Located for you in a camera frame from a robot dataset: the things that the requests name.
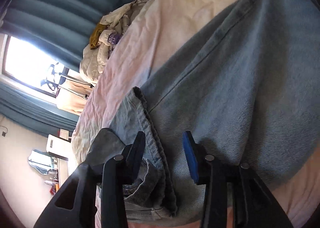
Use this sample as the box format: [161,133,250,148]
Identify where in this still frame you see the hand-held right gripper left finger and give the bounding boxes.
[34,131,147,228]

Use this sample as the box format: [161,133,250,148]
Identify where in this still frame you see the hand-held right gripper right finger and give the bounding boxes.
[182,131,294,228]

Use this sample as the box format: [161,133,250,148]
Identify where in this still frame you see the blue denim jeans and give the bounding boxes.
[86,0,320,220]

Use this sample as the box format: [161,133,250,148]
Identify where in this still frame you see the pile of white clothes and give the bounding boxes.
[79,0,150,81]

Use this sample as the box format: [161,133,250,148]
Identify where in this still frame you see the black clothes rack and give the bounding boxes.
[40,63,94,99]

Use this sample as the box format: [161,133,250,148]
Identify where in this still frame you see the white dressing table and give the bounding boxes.
[44,158,69,196]

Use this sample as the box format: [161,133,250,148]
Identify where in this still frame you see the white backed chair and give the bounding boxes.
[46,134,69,161]

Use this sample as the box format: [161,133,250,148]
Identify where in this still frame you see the group of cosmetic bottles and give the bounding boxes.
[45,168,60,195]

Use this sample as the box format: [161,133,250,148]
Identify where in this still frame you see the beige hanging garment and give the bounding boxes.
[56,73,97,114]

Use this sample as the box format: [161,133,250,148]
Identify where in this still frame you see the wavy lit vanity mirror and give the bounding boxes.
[28,150,54,175]

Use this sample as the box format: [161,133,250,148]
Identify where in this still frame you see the white shirt purple print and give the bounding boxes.
[99,29,123,47]

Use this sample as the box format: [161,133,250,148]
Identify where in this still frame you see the narrow blue curtain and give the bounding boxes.
[0,81,80,132]

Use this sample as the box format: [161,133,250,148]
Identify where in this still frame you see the mustard yellow garment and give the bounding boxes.
[89,21,107,49]

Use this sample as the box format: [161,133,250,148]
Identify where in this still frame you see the pastel pink quilt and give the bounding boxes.
[71,0,320,228]

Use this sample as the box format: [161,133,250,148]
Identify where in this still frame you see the dark framed window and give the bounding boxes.
[2,34,67,98]

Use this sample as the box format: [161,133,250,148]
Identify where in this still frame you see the wide blue curtain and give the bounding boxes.
[0,0,163,74]

